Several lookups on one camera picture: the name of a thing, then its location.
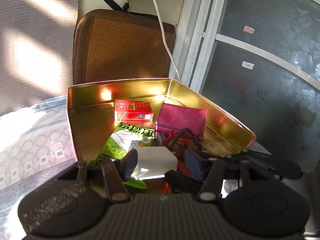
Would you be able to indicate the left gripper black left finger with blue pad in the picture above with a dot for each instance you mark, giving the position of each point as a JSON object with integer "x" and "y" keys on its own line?
{"x": 115, "y": 172}

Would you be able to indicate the red anime figurine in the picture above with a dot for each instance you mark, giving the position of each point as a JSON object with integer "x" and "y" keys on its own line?
{"x": 179, "y": 144}

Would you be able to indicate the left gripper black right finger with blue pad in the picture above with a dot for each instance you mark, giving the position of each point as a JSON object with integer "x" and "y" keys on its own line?
{"x": 207, "y": 169}

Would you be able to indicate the red cigarette box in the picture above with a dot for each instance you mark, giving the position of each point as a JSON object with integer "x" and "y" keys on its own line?
{"x": 126, "y": 110}

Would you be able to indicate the green snack packet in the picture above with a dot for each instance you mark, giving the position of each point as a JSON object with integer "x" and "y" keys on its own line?
{"x": 124, "y": 138}

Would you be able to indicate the white rectangular box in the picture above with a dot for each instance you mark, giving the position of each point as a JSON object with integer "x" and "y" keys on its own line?
{"x": 153, "y": 163}

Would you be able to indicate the blue patterned bedsheet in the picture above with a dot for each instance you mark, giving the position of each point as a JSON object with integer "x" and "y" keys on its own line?
{"x": 35, "y": 146}

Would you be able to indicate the pink macaron biscuit tin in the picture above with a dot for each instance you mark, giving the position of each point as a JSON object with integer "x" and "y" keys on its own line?
{"x": 90, "y": 109}

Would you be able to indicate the frosted glass door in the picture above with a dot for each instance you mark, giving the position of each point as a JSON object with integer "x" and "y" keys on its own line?
{"x": 259, "y": 60}

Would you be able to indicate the magenta wallet box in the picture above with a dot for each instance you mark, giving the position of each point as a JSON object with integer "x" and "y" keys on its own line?
{"x": 174, "y": 118}

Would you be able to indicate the grey padded backboard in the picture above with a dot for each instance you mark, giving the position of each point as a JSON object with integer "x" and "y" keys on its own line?
{"x": 36, "y": 50}

